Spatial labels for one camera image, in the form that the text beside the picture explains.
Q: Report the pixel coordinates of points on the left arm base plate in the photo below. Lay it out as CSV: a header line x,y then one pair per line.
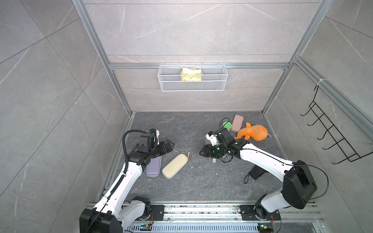
x,y
153,212

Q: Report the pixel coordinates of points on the green lidded small jar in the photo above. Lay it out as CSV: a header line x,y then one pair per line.
x,y
227,125

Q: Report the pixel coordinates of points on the black wall hook rack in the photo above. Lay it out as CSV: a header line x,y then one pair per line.
x,y
333,132

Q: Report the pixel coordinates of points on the yellow packet in basket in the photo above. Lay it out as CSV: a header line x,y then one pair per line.
x,y
191,75

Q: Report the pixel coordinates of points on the purple-lined grey sleeve case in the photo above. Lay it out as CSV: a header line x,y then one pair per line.
x,y
154,167

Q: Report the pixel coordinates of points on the pink rectangular case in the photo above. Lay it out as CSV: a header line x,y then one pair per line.
x,y
237,123

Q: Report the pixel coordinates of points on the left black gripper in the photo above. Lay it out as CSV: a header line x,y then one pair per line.
x,y
169,149

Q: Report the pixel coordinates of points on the white wire wall basket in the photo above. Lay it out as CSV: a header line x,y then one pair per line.
x,y
214,78

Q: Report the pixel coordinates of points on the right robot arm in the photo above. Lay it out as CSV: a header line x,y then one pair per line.
x,y
298,182

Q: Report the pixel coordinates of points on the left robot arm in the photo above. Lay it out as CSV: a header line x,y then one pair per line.
x,y
109,215

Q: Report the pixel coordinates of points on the aluminium front rail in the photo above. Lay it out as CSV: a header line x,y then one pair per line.
x,y
224,218

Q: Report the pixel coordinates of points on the orange whale plush toy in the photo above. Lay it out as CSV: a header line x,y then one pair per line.
x,y
256,132

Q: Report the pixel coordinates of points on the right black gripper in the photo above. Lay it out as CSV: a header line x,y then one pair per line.
x,y
208,152

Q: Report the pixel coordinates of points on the black folded umbrella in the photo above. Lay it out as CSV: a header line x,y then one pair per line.
x,y
255,173

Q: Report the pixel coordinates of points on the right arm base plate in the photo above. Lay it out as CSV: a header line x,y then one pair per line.
x,y
248,212

